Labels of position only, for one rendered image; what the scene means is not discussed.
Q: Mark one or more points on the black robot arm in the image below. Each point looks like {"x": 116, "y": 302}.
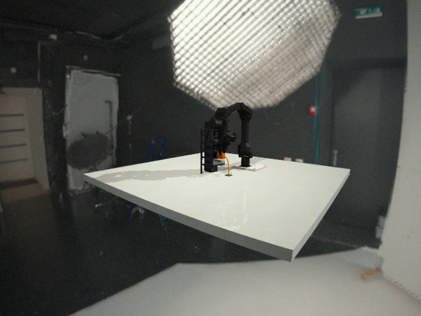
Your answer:
{"x": 220, "y": 120}

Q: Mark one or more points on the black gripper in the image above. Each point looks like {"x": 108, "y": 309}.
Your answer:
{"x": 220, "y": 142}

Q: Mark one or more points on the orange power plug with cord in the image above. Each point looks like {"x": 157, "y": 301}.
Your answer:
{"x": 218, "y": 156}

